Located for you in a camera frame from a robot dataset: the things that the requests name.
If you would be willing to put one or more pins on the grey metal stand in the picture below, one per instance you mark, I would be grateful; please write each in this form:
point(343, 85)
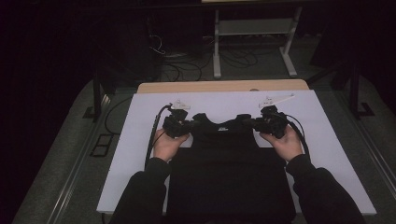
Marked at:
point(253, 27)

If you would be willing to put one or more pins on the metal floor rail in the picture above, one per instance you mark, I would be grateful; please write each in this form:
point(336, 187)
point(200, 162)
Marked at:
point(71, 186)
point(381, 174)

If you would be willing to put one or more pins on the black metal stand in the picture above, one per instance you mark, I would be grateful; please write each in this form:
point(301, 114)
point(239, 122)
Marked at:
point(97, 93)
point(354, 93)

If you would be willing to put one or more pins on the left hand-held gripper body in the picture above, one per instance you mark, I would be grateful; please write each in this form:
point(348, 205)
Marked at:
point(176, 126)

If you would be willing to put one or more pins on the black tank top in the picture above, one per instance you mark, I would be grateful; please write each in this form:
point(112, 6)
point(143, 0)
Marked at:
point(227, 180)

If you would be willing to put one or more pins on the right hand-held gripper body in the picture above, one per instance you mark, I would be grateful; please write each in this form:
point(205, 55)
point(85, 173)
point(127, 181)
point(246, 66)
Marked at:
point(272, 124)

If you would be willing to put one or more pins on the black floor hatch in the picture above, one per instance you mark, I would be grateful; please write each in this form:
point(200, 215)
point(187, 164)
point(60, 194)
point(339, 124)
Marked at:
point(101, 145)

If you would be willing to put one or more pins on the person's right hand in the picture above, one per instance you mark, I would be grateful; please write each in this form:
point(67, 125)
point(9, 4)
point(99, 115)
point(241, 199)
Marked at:
point(288, 146)

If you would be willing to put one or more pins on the white board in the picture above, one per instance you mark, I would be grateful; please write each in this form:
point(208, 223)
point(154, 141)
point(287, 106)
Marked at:
point(218, 102)

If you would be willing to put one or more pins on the person's left hand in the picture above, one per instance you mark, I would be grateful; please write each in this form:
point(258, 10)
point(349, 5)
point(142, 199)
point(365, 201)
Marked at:
point(166, 147)

